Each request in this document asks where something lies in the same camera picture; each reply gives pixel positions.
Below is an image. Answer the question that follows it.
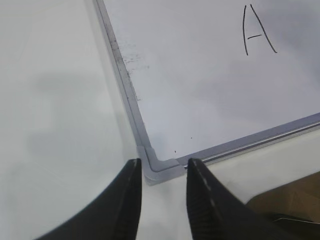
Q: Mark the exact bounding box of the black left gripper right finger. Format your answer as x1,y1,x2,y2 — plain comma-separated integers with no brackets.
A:
186,158,320,240

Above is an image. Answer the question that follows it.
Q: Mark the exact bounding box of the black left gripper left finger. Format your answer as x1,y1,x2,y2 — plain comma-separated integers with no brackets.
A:
40,158,142,240

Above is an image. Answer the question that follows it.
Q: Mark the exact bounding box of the white board with aluminium frame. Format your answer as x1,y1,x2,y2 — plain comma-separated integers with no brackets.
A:
94,0,320,185

